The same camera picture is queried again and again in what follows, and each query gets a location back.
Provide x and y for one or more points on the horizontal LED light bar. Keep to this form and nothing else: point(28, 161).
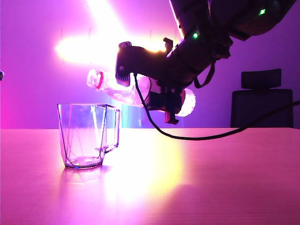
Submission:
point(89, 50)

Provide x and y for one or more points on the clear plastic mug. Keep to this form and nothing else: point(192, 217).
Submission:
point(79, 140)

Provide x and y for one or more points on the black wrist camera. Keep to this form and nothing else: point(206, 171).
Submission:
point(131, 61)

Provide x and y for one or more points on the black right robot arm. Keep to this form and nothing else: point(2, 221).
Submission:
point(211, 47)

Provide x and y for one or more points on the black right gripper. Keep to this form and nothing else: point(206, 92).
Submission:
point(173, 68)

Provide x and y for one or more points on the black office chair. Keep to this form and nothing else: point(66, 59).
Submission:
point(257, 105)

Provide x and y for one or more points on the clear plastic mineral water bottle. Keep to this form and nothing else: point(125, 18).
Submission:
point(122, 93)

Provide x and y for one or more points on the diagonal LED light strip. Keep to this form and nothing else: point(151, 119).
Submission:
point(103, 16)

